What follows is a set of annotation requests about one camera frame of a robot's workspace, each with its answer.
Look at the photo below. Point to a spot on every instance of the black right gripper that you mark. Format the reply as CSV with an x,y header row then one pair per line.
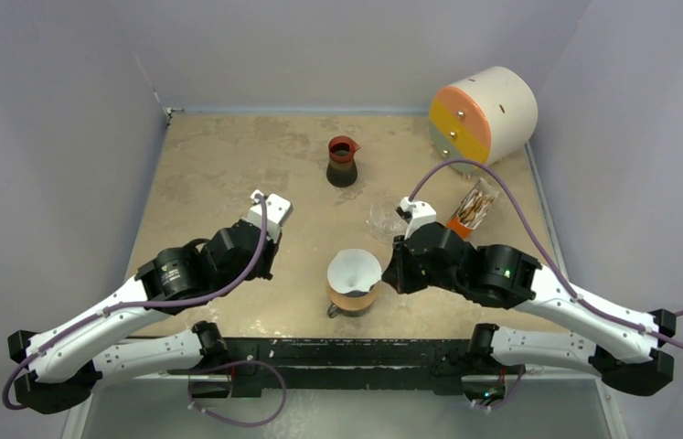
x,y
405,264

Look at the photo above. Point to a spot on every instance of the red and black pitcher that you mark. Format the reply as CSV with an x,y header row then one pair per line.
x,y
342,170

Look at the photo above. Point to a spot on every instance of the round cream drawer cabinet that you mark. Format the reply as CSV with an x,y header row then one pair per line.
x,y
484,117

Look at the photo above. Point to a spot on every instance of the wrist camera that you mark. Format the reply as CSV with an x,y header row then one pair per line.
x,y
415,214
270,212

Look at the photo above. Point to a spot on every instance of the glass carafe with handle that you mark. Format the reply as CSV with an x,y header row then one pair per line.
x,y
334,310

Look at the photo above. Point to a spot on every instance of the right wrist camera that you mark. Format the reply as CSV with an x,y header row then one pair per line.
x,y
415,214

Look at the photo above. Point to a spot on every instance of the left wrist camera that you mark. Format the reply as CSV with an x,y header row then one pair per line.
x,y
270,212

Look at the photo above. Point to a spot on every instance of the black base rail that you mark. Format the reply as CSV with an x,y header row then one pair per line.
x,y
446,367

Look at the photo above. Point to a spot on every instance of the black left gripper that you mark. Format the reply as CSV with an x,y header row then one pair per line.
x,y
271,251

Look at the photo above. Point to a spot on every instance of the orange coffee filter holder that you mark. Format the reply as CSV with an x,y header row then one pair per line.
x,y
473,209

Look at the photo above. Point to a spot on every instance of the blue ribbed glass dripper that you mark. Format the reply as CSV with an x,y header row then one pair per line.
x,y
356,293

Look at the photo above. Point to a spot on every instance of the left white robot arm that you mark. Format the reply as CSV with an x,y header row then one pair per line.
x,y
60,368

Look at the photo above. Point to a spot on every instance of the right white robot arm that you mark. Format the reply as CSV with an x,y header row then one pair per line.
x,y
599,338

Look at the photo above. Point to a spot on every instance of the white paper coffee filter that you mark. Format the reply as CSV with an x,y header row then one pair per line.
x,y
353,269

